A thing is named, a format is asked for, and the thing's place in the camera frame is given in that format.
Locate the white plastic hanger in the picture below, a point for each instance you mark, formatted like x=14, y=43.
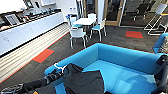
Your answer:
x=59, y=67

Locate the black shirt grey print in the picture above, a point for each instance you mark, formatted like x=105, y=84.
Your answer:
x=83, y=80

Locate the all-white chair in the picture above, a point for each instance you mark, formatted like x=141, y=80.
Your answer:
x=78, y=33
x=92, y=15

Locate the white kitchen counter cabinets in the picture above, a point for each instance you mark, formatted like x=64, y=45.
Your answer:
x=26, y=33

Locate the white square table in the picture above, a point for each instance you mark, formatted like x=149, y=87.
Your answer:
x=85, y=21

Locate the bin with blue top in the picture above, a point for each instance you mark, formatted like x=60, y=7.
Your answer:
x=70, y=15

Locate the large blue sofa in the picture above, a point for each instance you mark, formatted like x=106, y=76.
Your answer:
x=123, y=63

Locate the black microwave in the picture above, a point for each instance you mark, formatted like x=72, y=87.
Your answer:
x=12, y=20

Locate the white upper cabinets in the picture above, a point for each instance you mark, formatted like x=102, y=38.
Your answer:
x=46, y=1

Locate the black clothes cart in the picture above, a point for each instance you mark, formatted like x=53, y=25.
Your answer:
x=162, y=75

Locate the small blue armchair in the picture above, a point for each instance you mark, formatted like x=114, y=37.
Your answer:
x=158, y=41

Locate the beige patterned cushion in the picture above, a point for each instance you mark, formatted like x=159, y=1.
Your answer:
x=164, y=45

